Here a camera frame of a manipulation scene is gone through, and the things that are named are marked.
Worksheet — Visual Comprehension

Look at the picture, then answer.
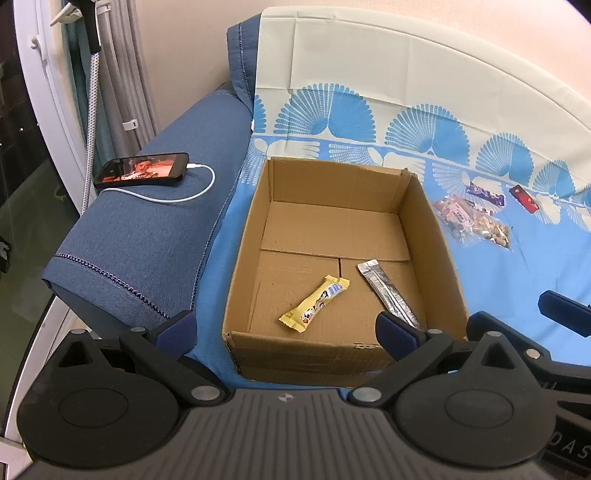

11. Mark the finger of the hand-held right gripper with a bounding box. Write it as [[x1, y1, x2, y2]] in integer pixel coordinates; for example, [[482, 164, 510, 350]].
[[539, 291, 591, 337], [466, 312, 552, 366]]

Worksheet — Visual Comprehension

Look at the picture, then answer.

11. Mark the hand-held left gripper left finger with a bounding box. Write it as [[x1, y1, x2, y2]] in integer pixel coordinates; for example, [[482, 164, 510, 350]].
[[58, 310, 229, 409]]

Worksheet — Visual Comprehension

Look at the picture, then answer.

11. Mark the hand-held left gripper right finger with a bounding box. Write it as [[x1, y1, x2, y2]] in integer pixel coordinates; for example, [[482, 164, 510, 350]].
[[348, 311, 522, 408]]

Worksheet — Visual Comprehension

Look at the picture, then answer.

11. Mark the clear mixed nuts bag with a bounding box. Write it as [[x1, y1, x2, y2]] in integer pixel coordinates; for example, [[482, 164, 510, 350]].
[[433, 195, 513, 250]]

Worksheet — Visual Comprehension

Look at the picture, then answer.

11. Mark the brown cardboard box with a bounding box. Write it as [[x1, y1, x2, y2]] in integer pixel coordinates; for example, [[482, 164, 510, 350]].
[[222, 157, 469, 388]]

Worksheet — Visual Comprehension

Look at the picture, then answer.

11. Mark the purple candy packet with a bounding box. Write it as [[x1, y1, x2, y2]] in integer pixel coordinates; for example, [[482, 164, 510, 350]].
[[465, 181, 506, 207]]

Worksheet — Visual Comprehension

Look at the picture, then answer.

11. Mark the silver stick packet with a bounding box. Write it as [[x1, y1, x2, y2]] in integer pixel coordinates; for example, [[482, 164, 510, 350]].
[[356, 259, 426, 332]]

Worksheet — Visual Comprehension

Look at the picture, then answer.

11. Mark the yellow snack bar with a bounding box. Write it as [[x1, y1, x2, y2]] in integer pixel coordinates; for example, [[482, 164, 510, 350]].
[[278, 274, 351, 332]]

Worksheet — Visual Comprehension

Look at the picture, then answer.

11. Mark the blue sofa armrest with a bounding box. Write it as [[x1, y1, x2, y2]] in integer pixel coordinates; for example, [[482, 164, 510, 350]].
[[41, 83, 252, 365]]

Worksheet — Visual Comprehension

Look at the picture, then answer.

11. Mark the red snack packet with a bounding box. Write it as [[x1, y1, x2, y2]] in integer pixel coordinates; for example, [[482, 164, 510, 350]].
[[509, 185, 540, 214]]

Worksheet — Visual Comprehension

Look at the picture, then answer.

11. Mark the black smartphone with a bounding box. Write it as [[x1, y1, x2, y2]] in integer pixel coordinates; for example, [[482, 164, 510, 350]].
[[93, 152, 190, 188]]

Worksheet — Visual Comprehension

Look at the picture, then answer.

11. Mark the grey curtain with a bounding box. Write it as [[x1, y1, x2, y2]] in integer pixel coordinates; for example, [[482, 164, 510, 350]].
[[95, 0, 160, 158]]

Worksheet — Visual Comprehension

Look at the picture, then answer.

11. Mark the blue fan-printed sheet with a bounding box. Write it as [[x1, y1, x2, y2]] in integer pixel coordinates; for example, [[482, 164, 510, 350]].
[[189, 7, 591, 388]]

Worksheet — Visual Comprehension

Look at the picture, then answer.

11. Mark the blue sofa cushion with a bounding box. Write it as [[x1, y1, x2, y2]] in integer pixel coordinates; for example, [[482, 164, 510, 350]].
[[225, 14, 264, 112]]

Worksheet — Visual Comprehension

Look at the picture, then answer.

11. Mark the teal curtain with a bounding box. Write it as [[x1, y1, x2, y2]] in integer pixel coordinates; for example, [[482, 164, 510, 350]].
[[61, 18, 93, 139]]

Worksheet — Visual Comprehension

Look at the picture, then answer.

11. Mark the white hook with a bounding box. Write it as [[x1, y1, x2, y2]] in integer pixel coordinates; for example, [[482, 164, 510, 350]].
[[50, 2, 84, 26]]

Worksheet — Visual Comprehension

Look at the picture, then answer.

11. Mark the white charging cable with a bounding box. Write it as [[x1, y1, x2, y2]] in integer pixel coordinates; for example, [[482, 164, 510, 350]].
[[99, 161, 217, 204]]

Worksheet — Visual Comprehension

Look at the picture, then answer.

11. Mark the striped woven cord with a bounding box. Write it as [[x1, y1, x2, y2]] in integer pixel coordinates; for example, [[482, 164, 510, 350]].
[[81, 51, 103, 215]]

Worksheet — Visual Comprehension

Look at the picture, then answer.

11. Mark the white door frame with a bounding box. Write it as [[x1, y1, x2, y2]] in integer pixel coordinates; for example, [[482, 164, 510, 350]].
[[14, 0, 100, 217]]

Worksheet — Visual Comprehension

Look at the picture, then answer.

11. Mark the black handle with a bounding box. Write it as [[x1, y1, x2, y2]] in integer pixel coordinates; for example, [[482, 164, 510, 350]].
[[81, 0, 103, 54]]

